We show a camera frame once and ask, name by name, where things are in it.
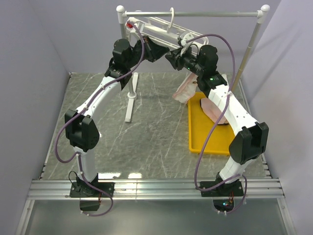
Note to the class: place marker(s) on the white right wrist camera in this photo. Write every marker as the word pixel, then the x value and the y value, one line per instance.
pixel 185 42

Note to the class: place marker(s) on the pink underwear in tray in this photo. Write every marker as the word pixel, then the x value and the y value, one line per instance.
pixel 210 109

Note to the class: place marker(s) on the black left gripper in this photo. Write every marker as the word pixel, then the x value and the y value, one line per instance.
pixel 155 52

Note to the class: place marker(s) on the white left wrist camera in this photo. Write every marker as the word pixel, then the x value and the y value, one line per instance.
pixel 134 28

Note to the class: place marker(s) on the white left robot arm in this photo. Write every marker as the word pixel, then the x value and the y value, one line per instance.
pixel 81 129

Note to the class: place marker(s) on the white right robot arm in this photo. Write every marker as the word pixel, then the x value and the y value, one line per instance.
pixel 250 136

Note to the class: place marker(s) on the white plastic clip hanger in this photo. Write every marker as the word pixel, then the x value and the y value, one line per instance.
pixel 163 32

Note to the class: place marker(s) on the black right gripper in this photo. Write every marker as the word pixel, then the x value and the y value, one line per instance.
pixel 172 58

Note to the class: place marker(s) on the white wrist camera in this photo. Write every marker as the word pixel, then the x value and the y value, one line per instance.
pixel 185 42
pixel 134 28

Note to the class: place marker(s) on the white pink underwear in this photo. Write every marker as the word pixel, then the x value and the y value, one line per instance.
pixel 187 89

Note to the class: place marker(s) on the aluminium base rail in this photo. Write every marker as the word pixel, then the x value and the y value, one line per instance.
pixel 153 189

